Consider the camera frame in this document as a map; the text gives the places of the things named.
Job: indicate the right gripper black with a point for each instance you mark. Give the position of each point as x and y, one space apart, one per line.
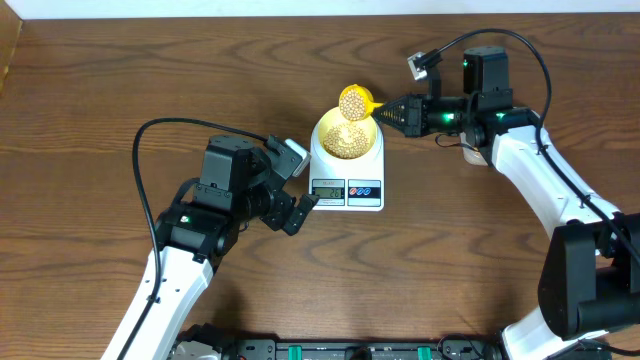
414 115

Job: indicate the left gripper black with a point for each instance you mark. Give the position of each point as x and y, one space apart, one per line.
276 216

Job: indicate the yellow measuring scoop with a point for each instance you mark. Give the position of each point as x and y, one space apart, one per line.
370 103

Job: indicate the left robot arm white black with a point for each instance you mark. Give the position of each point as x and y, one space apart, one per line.
190 242

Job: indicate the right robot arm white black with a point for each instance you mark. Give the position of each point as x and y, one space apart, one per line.
589 284

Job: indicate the soybeans in scoop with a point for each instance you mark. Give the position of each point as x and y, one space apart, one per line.
352 105

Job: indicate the white digital kitchen scale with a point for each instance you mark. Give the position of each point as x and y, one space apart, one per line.
348 186

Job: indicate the yellow plastic bowl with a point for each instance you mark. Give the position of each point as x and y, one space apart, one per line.
334 117

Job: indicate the soybeans in yellow bowl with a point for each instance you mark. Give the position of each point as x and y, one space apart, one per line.
346 141

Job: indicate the clear plastic bean container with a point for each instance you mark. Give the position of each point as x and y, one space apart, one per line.
470 154

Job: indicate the cardboard panel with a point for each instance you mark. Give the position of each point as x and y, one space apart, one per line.
10 29

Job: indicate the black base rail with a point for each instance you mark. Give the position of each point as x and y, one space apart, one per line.
456 347

